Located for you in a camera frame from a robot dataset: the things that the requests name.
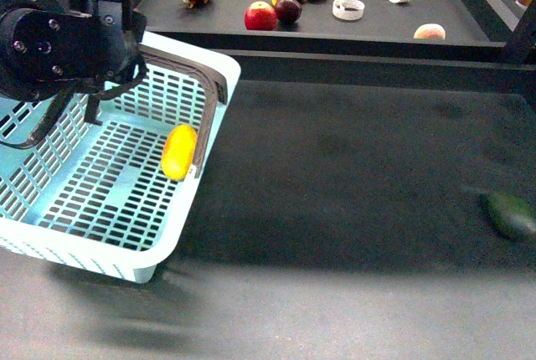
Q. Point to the yellow mango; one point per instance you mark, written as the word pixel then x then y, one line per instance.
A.
pixel 178 150

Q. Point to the light blue plastic basket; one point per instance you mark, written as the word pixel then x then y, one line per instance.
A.
pixel 92 195

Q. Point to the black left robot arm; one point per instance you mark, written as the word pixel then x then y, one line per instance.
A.
pixel 49 47

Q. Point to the red apple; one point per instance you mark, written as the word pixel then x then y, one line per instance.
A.
pixel 260 16

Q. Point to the dark purple plum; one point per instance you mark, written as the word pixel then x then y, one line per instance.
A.
pixel 288 11

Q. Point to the black fruit display tray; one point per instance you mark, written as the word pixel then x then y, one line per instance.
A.
pixel 487 41

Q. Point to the peach at tray edge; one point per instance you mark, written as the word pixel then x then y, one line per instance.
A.
pixel 432 31

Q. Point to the dark green avocado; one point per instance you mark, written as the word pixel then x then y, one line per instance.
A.
pixel 511 217

